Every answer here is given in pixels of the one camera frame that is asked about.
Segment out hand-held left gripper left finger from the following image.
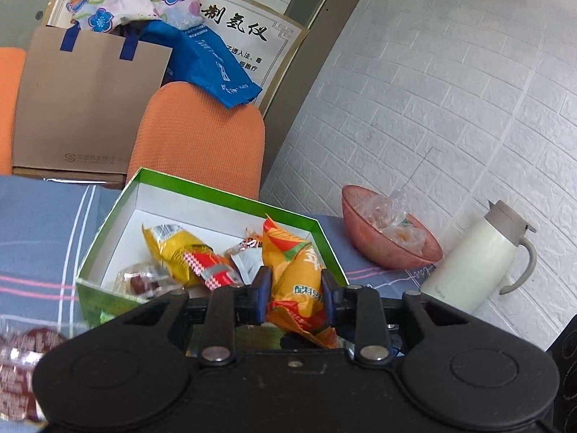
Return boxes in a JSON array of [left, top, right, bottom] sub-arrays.
[[118, 266, 272, 367]]

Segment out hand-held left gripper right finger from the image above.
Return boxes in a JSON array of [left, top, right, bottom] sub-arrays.
[[320, 270, 475, 367]]

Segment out orange snack packet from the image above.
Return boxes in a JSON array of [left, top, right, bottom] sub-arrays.
[[262, 214, 344, 349]]

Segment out orange-edged clear snack packet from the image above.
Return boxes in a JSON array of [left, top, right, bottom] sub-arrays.
[[224, 229, 265, 286]]

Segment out red checkered snack packet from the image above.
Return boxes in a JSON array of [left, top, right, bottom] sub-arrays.
[[182, 250, 245, 292]]

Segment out yellow snack packet white label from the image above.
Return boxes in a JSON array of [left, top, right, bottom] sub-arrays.
[[141, 223, 213, 288]]

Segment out green cardboard box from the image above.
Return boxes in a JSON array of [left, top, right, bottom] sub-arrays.
[[75, 167, 349, 331]]

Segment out clear packet of brown snacks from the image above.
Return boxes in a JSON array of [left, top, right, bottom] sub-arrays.
[[112, 263, 173, 301]]

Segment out pink plastic bowl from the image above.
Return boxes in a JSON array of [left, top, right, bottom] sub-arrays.
[[341, 184, 444, 270]]

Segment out clear plastic wrappers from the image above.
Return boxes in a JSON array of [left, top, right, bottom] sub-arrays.
[[356, 189, 427, 254]]

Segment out white thermos jug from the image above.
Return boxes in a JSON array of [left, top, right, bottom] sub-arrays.
[[419, 199, 538, 316]]

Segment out orange chair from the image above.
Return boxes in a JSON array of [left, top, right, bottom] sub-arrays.
[[125, 82, 266, 202], [0, 47, 28, 176]]

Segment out blue plastic bag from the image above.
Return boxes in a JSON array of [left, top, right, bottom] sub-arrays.
[[143, 20, 263, 109]]

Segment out black dotted object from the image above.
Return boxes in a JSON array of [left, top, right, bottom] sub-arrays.
[[545, 313, 577, 433]]

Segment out red dates packet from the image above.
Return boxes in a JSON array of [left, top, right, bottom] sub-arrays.
[[0, 318, 69, 421]]

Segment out brown paper bag blue handles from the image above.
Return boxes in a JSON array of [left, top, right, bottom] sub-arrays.
[[11, 24, 175, 177]]

